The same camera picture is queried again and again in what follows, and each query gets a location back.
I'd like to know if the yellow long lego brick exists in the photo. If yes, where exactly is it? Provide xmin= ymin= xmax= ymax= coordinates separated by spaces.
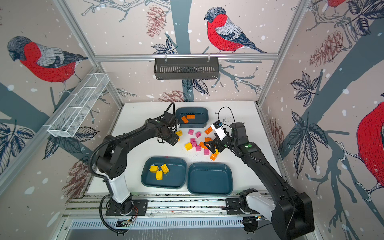
xmin=176 ymin=130 xmax=183 ymax=141

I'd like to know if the yellow square lego brick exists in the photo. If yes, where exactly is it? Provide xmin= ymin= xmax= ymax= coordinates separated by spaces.
xmin=185 ymin=143 xmax=194 ymax=151

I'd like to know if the yellow tall lego brick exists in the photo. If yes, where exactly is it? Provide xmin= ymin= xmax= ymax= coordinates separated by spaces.
xmin=156 ymin=171 xmax=164 ymax=181

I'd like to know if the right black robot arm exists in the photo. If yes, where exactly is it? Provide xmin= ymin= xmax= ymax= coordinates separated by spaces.
xmin=204 ymin=121 xmax=315 ymax=240

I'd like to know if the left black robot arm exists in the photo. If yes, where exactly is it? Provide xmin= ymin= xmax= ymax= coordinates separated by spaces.
xmin=88 ymin=102 xmax=180 ymax=215

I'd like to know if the far teal bin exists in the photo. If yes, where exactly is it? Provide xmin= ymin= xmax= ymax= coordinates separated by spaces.
xmin=176 ymin=107 xmax=209 ymax=129

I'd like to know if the teal bin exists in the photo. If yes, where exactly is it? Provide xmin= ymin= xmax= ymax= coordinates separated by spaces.
xmin=141 ymin=156 xmax=187 ymax=189
xmin=187 ymin=162 xmax=234 ymax=196
xmin=176 ymin=107 xmax=209 ymax=129

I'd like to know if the near right teal bin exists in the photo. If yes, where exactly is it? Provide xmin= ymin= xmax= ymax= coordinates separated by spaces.
xmin=187 ymin=162 xmax=234 ymax=196

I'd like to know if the near left teal bin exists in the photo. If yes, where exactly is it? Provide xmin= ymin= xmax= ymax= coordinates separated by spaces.
xmin=141 ymin=156 xmax=187 ymax=189

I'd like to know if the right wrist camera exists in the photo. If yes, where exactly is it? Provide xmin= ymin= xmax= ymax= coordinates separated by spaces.
xmin=211 ymin=120 xmax=228 ymax=141

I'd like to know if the aluminium mounting rail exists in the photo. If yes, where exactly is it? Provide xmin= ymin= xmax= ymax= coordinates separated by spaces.
xmin=63 ymin=195 xmax=238 ymax=218

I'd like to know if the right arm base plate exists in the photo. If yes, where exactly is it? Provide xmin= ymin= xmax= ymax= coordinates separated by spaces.
xmin=222 ymin=198 xmax=268 ymax=215

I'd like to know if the black hanging wire basket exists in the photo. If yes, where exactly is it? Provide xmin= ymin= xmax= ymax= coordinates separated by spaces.
xmin=154 ymin=58 xmax=220 ymax=80

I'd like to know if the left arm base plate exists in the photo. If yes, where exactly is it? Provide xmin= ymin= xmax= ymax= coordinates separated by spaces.
xmin=106 ymin=199 xmax=149 ymax=217

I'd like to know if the white mesh wall shelf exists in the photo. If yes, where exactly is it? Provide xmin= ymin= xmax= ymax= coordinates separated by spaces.
xmin=48 ymin=73 xmax=110 ymax=138

